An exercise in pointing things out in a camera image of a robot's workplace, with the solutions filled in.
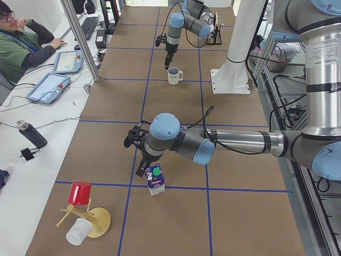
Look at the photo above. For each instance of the black wire dish rack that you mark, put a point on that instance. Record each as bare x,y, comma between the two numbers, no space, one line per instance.
215,35

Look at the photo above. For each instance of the aluminium frame post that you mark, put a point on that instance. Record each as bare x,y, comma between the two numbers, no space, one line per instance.
78,33

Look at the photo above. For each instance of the white camera post with base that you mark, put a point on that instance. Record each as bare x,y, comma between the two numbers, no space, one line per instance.
231,77

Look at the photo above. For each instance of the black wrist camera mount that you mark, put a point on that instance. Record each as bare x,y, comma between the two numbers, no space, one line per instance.
160,39

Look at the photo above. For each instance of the person in green shirt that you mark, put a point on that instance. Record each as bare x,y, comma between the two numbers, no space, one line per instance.
24,44

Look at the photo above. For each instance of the blue white milk carton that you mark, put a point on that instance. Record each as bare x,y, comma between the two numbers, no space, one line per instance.
155,179

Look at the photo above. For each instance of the teach pendant far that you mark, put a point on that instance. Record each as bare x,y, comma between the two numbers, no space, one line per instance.
68,62

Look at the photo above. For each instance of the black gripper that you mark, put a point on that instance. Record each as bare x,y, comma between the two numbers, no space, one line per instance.
146,156
170,49

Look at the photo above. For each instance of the black water bottle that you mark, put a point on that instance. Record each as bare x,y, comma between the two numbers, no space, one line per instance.
29,132

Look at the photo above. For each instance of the teach pendant near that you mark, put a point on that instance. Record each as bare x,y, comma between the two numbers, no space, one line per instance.
48,89

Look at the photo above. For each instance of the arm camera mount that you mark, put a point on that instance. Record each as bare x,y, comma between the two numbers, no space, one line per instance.
136,136

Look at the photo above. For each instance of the red cup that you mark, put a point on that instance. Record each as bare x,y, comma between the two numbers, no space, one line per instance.
80,193

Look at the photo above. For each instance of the black keyboard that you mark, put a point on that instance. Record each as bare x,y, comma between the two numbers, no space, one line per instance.
88,26

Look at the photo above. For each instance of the black power strip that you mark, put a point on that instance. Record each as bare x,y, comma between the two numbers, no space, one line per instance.
98,58

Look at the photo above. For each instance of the white plastic cup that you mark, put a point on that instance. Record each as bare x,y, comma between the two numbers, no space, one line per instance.
79,231

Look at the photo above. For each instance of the white mug grey inside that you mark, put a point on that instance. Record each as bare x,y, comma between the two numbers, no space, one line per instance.
174,75

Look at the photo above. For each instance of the black binder clip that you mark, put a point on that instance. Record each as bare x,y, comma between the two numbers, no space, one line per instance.
28,154

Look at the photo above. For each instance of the wooden mug tree stand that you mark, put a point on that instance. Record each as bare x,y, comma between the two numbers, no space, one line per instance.
99,218

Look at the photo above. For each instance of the teach pendant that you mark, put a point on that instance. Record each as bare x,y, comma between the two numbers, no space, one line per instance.
48,89
68,62

